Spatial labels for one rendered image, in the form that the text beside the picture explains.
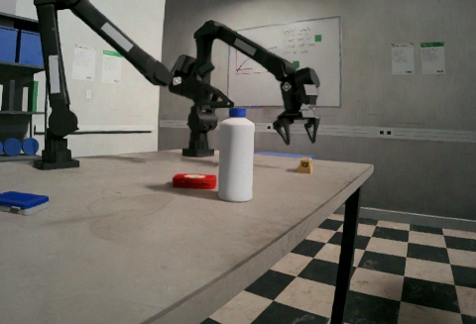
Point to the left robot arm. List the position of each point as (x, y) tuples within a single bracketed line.
[(295, 83)]

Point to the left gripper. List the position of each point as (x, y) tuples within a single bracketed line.
[(288, 118)]

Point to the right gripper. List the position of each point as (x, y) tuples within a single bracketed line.
[(202, 100)]

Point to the red tin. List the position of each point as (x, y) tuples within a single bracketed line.
[(197, 181)]

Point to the white bottle with blue cap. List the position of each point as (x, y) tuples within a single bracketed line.
[(236, 147)]

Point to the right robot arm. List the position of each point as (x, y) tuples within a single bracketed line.
[(62, 122)]

